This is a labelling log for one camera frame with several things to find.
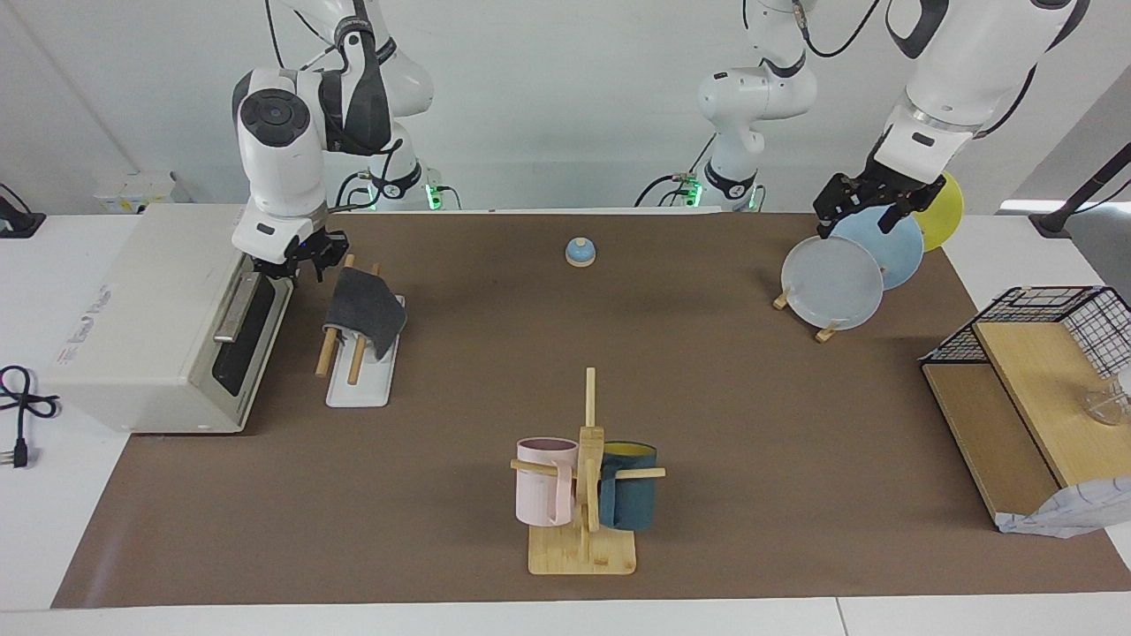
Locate black power cord with plug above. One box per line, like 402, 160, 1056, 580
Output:
0, 365, 61, 469

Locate light blue plate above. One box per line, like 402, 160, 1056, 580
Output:
835, 208, 925, 291

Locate black base cable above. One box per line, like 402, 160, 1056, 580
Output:
634, 132, 717, 208
334, 170, 372, 213

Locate black wire basket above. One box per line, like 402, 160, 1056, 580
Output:
919, 284, 1131, 379

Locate beige toaster oven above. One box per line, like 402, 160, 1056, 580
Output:
42, 203, 301, 435

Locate wooden plate rack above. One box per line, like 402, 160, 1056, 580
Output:
772, 287, 840, 344

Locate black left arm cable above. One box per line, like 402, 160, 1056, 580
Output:
793, 0, 884, 59

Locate pink mug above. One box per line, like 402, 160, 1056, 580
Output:
515, 437, 580, 527

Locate white towel rack wooden bars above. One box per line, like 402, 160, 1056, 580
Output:
315, 254, 406, 409

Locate black clamp mount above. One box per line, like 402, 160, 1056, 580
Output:
0, 183, 47, 239

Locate black camera stand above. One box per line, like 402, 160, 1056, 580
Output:
1029, 141, 1131, 238

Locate white box device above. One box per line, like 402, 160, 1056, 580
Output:
93, 170, 191, 213

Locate yellow plate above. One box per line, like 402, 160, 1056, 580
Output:
915, 172, 965, 253

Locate purple and grey towel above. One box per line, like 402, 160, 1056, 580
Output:
324, 267, 407, 361

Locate grey plate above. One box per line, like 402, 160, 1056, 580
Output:
780, 235, 884, 332

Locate dark teal mug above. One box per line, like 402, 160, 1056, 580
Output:
598, 441, 659, 532

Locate wooden shelf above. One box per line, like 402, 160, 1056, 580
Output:
921, 320, 1131, 522

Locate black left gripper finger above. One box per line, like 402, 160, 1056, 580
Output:
878, 201, 924, 236
813, 174, 862, 239

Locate clear glass cup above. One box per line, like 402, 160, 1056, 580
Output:
1084, 367, 1131, 428

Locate brown table mat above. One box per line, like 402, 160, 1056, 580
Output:
51, 210, 1131, 610

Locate wooden mug tree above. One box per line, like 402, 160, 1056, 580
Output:
510, 367, 666, 577

